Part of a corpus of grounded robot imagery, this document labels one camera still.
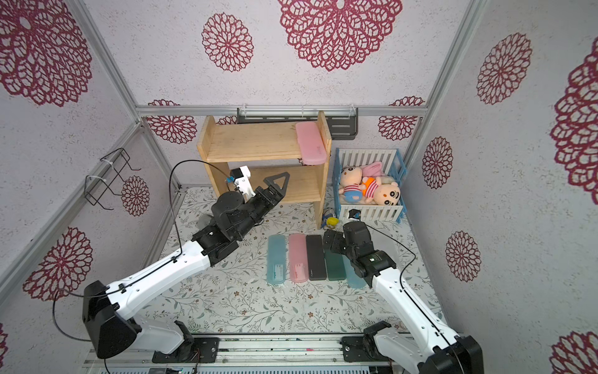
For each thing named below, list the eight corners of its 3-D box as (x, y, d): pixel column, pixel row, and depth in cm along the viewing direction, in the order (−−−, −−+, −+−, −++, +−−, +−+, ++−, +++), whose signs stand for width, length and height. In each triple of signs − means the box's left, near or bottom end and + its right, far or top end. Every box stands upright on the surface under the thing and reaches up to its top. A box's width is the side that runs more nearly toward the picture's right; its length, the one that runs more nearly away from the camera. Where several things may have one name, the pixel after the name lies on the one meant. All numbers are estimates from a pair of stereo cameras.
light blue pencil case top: (264, 284, 90) (263, 281, 88) (268, 237, 104) (268, 234, 102) (285, 283, 90) (285, 281, 88) (287, 237, 103) (287, 234, 102)
